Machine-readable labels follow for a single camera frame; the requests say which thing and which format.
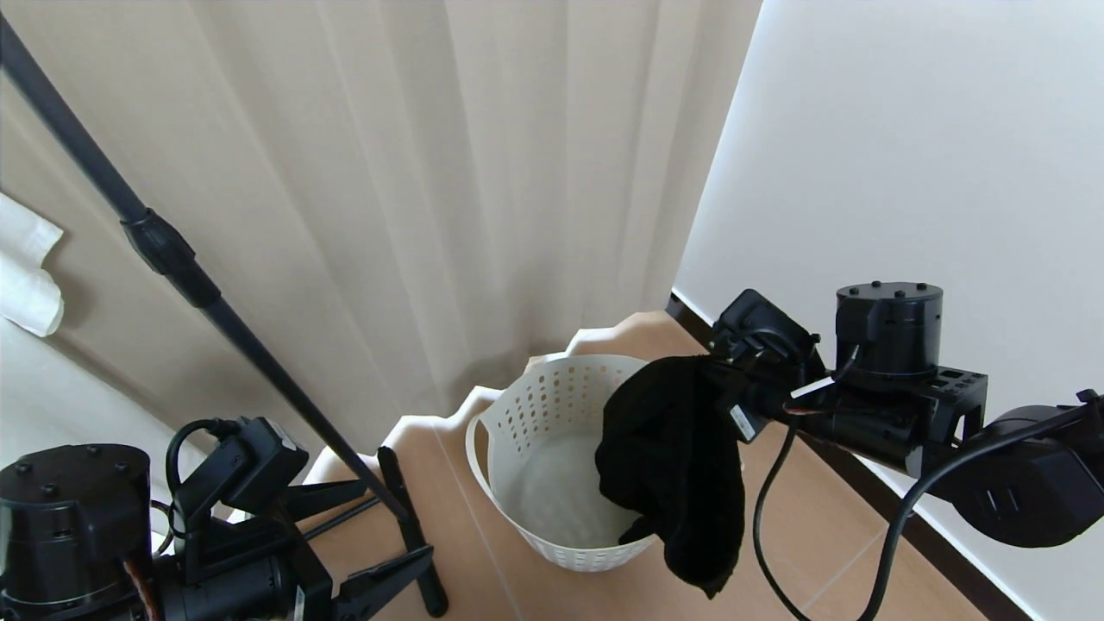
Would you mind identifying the white laundry basket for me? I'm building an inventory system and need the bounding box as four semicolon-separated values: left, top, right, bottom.
466;354;691;573

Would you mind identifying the black clothes rack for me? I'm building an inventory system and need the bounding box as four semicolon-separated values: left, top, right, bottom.
0;13;449;618

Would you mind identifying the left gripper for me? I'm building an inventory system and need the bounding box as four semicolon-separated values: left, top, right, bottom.
158;479;436;621

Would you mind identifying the white printed t-shirt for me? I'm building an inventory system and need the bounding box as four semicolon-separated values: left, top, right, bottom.
0;194;208;518

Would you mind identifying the beige curtain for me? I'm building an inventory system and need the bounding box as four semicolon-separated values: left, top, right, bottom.
0;0;764;449

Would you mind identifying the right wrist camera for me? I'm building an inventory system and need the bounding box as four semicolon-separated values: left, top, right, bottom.
709;289;826;373

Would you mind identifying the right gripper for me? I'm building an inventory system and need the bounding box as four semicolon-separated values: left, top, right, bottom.
727;361;829;446

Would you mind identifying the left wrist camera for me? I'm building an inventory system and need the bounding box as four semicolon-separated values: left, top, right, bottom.
168;417;310;570

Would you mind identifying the black cable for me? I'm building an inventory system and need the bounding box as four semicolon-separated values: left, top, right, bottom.
752;405;1092;621
166;418;242;553

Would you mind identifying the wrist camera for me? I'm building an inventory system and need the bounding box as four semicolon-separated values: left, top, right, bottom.
168;417;310;570
709;289;826;373

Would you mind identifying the black garment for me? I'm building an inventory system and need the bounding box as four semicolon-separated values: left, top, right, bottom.
595;354;747;599

